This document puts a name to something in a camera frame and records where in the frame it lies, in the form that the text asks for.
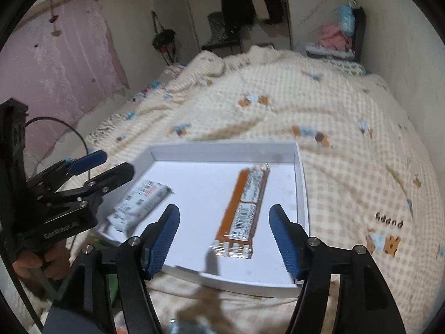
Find black clothes rack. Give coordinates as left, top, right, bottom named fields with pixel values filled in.
left=216, top=0, right=293, bottom=51

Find black chair back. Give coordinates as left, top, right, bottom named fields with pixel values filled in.
left=351, top=7, right=368, bottom=61

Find black hanging bag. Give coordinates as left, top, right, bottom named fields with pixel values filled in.
left=150, top=10, right=178, bottom=65

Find zebra print chair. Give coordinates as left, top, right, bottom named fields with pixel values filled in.
left=202, top=11, right=243, bottom=54

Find pink crumpled clothes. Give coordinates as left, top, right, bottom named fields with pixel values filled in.
left=319, top=24, right=352, bottom=51

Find cartoon printed bedsheet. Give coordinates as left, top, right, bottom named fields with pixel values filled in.
left=85, top=77, right=174, bottom=143

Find orange snack bar packet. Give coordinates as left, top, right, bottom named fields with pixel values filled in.
left=209, top=164, right=271, bottom=260

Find green patterned pillow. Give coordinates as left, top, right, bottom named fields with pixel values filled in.
left=327, top=59, right=366, bottom=76

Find folded striped clothes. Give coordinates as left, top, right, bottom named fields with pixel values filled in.
left=306, top=43, right=356, bottom=62

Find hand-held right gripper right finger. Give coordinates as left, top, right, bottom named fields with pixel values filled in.
left=269, top=204, right=407, bottom=334

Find blue tissue pack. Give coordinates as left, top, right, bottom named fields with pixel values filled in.
left=339, top=4, right=355, bottom=35

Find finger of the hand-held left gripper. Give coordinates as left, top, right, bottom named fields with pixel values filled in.
left=26, top=150, right=107, bottom=195
left=45, top=162, right=135, bottom=213

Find white cardboard box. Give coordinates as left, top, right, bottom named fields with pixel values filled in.
left=95, top=140, right=310, bottom=299

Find pink lace curtain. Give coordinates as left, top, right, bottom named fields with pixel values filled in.
left=0, top=0, right=131, bottom=168

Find long black hanging garment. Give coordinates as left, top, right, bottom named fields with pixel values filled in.
left=222, top=0, right=256, bottom=37

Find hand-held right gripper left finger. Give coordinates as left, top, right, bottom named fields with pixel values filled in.
left=49, top=204, right=181, bottom=334

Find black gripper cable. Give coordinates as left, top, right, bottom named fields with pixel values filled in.
left=25, top=116, right=92, bottom=181

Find white printed packet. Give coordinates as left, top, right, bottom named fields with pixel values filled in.
left=107, top=179, right=174, bottom=235

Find person's left hand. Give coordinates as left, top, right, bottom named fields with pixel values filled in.
left=13, top=242, right=72, bottom=282

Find short black hanging garment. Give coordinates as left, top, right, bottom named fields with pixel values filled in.
left=261, top=0, right=287, bottom=26

